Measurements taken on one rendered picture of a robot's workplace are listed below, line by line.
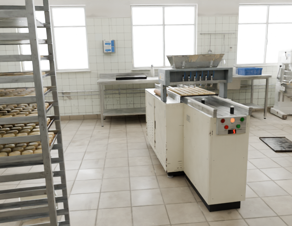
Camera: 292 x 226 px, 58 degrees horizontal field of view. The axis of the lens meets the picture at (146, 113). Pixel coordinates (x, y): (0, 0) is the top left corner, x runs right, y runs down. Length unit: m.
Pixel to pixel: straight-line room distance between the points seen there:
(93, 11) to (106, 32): 0.46
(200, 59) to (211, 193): 1.31
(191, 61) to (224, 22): 3.49
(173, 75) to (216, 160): 1.01
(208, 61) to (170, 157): 1.08
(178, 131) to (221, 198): 0.82
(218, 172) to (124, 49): 4.00
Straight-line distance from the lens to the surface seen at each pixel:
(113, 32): 5.78
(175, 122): 2.78
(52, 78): 1.68
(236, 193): 2.46
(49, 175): 1.34
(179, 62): 2.76
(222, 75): 2.97
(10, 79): 1.29
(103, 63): 5.77
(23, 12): 1.29
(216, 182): 2.33
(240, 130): 2.22
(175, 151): 2.87
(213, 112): 2.09
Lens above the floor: 1.32
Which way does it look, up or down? 12 degrees down
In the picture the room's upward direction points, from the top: 2 degrees counter-clockwise
